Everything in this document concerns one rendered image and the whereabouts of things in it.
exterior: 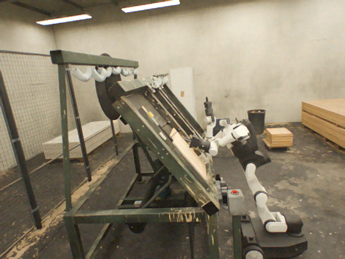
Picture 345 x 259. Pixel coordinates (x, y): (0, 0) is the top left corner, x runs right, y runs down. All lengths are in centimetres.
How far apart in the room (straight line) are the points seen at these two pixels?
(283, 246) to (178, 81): 462
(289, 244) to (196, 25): 639
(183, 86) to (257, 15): 316
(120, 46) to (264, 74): 474
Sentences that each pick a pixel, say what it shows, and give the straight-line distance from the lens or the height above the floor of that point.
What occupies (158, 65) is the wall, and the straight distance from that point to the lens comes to 770.
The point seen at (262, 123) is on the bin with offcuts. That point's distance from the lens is 677.
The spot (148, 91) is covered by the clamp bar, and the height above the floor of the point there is 178.
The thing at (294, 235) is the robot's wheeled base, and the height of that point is 19.
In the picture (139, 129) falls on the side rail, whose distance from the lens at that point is 178.
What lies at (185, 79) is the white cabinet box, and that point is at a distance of 616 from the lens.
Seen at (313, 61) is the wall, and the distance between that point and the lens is 813.
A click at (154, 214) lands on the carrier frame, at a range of 208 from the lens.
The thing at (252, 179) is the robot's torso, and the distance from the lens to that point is 244.
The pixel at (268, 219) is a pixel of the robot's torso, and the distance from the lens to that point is 275.
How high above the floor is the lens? 194
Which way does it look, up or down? 13 degrees down
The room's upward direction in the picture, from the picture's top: 6 degrees counter-clockwise
